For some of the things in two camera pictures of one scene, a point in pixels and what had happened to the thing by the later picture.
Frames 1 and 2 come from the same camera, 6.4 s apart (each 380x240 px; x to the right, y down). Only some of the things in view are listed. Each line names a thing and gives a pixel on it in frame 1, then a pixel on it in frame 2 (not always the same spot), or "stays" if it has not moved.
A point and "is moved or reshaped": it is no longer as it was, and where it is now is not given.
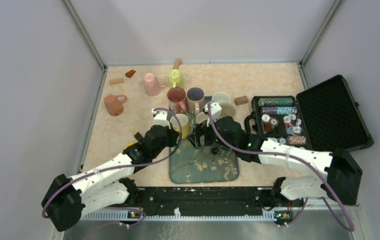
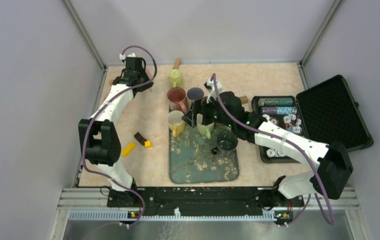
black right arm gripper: x=199 y=130 → x=199 y=107
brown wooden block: x=241 y=100 stays
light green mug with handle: x=175 y=79 stays
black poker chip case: x=326 y=117 stays
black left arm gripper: x=173 y=135 → x=145 y=87
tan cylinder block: x=176 y=63 stays
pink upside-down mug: x=176 y=98 stays
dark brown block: x=138 y=136 stays
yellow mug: x=185 y=127 is moved or reshaped
